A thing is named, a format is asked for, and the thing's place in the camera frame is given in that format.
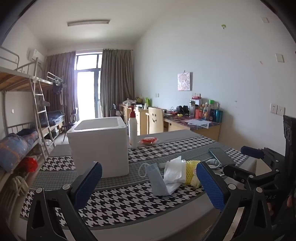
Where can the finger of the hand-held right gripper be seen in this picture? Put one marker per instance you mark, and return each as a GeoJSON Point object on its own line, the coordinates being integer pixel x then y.
{"type": "Point", "coordinates": [235, 172]}
{"type": "Point", "coordinates": [252, 151]}

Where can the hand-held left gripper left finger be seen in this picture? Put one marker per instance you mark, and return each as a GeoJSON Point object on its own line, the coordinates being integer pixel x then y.
{"type": "Point", "coordinates": [87, 183]}

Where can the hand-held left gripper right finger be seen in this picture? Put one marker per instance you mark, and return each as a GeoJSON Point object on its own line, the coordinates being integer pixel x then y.
{"type": "Point", "coordinates": [210, 185]}

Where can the green snack packet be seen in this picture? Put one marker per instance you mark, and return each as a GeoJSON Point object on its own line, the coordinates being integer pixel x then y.
{"type": "Point", "coordinates": [196, 181]}

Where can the yellow foam fruit net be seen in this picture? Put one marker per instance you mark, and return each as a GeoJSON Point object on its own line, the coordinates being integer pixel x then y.
{"type": "Point", "coordinates": [190, 168]}

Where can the white foam box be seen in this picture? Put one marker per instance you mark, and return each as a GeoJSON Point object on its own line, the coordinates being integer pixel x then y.
{"type": "Point", "coordinates": [99, 148]}

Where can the white plastic bag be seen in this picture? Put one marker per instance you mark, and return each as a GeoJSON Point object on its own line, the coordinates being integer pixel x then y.
{"type": "Point", "coordinates": [174, 171]}

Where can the light blue face mask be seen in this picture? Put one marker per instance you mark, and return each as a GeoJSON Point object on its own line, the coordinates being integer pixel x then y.
{"type": "Point", "coordinates": [157, 183]}

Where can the person's right hand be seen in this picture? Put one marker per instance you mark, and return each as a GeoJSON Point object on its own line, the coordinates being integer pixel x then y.
{"type": "Point", "coordinates": [289, 202]}

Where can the black smartphone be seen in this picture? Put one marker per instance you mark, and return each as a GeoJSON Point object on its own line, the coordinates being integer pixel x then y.
{"type": "Point", "coordinates": [222, 156]}

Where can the grey cloth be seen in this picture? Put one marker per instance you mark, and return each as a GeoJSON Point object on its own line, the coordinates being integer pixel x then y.
{"type": "Point", "coordinates": [214, 163]}

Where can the houndstooth tablecloth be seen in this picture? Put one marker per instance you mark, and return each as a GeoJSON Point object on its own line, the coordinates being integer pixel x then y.
{"type": "Point", "coordinates": [129, 204]}

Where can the wooden desk with patterned cover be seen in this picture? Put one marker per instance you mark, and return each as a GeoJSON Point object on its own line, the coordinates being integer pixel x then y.
{"type": "Point", "coordinates": [208, 133]}

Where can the row of toiletry bottles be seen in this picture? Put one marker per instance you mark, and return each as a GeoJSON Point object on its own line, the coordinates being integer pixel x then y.
{"type": "Point", "coordinates": [210, 113]}

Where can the printed paper sheets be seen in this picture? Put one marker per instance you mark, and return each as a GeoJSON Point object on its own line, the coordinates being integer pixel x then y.
{"type": "Point", "coordinates": [199, 122]}

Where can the black folding chair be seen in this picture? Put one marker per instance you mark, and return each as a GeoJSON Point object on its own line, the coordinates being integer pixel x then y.
{"type": "Point", "coordinates": [69, 125]}

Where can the red plastic bag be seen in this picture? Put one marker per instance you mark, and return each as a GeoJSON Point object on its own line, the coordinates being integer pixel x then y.
{"type": "Point", "coordinates": [29, 164]}

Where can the white bottle with red cap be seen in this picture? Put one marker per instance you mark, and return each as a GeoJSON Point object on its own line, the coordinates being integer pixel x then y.
{"type": "Point", "coordinates": [133, 132]}

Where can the beige cloth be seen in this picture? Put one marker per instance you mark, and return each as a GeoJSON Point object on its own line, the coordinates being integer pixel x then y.
{"type": "Point", "coordinates": [19, 184]}

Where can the clear water bottle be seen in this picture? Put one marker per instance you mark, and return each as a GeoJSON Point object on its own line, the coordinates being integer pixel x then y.
{"type": "Point", "coordinates": [192, 107]}

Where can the blue bedding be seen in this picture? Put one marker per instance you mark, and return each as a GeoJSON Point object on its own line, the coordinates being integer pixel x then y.
{"type": "Point", "coordinates": [53, 117]}

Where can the red snack packet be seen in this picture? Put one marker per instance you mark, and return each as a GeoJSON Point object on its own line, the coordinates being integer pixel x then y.
{"type": "Point", "coordinates": [149, 141]}

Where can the black headphones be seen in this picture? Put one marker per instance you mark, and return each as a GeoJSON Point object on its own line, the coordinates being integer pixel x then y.
{"type": "Point", "coordinates": [182, 109]}

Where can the blue rolled quilt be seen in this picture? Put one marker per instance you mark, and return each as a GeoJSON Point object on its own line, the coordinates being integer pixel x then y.
{"type": "Point", "coordinates": [13, 148]}

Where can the wooden desk with drawers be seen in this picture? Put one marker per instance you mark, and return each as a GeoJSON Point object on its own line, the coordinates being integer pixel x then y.
{"type": "Point", "coordinates": [141, 120]}

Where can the wooden chair with smiley face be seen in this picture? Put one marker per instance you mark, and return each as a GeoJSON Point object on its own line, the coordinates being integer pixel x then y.
{"type": "Point", "coordinates": [156, 120]}

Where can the glass balcony door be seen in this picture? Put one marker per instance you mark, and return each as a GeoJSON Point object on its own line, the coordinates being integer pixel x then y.
{"type": "Point", "coordinates": [89, 92]}

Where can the dark hanging clothes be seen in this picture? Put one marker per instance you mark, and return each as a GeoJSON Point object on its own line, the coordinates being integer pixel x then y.
{"type": "Point", "coordinates": [57, 87]}

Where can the green bag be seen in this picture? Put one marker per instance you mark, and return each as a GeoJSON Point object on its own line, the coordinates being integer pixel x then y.
{"type": "Point", "coordinates": [147, 100]}

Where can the brown curtain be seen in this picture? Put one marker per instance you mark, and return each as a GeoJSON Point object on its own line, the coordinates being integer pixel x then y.
{"type": "Point", "coordinates": [61, 76]}
{"type": "Point", "coordinates": [116, 81]}

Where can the metal bunk bed with ladder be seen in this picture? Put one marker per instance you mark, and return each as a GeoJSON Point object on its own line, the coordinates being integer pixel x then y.
{"type": "Point", "coordinates": [13, 78]}

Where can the white air conditioner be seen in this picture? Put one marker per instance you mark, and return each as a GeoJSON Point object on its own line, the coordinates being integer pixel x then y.
{"type": "Point", "coordinates": [35, 55]}

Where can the ceiling light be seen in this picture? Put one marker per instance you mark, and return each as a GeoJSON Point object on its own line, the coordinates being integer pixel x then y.
{"type": "Point", "coordinates": [88, 23]}

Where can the pink cartoon wall picture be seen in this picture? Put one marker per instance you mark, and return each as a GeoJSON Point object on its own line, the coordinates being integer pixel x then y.
{"type": "Point", "coordinates": [185, 81]}

